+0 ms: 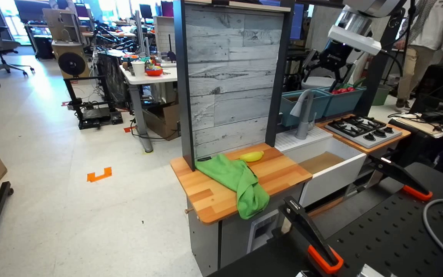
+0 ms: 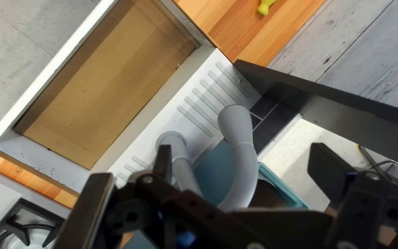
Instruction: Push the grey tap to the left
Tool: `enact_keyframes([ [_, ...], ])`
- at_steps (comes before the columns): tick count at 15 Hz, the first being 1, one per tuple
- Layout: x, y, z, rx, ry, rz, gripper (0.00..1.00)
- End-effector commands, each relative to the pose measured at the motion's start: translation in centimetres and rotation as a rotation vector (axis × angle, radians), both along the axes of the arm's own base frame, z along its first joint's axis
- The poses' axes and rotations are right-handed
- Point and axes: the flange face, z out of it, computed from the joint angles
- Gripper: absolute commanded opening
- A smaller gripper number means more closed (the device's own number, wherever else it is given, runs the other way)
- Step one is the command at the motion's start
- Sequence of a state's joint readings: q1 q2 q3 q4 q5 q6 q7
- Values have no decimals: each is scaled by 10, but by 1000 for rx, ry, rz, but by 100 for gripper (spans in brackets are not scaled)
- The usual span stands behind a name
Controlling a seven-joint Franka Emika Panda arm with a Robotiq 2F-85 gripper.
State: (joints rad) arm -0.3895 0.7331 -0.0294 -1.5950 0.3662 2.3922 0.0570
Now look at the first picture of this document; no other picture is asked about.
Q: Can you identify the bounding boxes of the teal plastic bin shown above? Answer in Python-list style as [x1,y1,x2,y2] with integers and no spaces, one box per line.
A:
[279,84,365,130]

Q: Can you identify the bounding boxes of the open cardboard box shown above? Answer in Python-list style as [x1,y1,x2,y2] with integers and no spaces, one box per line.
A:
[142,102,181,142]

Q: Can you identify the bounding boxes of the white table grey legs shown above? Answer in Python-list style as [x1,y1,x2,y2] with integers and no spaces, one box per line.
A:
[118,61,179,155]

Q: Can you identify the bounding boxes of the wooden speaker box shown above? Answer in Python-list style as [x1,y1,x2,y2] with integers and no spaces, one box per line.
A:
[50,42,95,81]

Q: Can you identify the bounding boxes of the grey toy stove top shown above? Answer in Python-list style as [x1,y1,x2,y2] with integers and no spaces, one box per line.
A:
[325,115,402,152]

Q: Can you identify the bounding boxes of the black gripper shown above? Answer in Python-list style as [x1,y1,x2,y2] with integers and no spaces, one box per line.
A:
[309,41,359,93]

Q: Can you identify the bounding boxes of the black clamp orange tip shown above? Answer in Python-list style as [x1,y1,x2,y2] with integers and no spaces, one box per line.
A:
[367,155,435,204]
[278,199,345,277]

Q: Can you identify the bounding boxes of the green cloth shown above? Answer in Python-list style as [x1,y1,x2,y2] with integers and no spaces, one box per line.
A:
[195,153,272,222]

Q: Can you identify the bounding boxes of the black frame 3D printer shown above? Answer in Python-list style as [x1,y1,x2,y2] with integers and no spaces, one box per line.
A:
[62,76,124,132]

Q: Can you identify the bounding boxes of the person in grey hoodie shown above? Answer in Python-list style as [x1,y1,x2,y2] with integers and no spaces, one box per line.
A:
[393,0,443,113]

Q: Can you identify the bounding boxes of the grey toy kitchen tap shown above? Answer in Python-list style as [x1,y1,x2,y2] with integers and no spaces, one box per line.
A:
[289,88,318,141]

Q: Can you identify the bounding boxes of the yellow banana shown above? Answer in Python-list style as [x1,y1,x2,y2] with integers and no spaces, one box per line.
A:
[236,150,265,165]

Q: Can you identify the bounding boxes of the black metal post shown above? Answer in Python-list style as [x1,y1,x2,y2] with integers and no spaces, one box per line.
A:
[355,7,405,119]

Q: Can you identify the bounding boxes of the grey wood-pattern back panel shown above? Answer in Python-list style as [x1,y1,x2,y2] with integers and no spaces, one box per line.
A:
[172,0,293,172]

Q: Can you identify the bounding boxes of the wooden top kitchen cabinet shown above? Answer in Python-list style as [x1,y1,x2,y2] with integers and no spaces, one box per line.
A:
[169,113,412,277]

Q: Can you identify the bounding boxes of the white cup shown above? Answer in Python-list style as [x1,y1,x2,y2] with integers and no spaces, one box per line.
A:
[130,61,145,79]

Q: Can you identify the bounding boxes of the red bowl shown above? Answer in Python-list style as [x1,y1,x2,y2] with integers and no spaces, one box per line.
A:
[144,67,164,79]

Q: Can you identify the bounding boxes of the dark office chair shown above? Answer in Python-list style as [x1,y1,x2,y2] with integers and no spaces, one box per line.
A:
[0,25,35,78]

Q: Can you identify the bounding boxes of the white toy sink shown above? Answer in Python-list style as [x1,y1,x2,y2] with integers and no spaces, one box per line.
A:
[273,125,369,210]

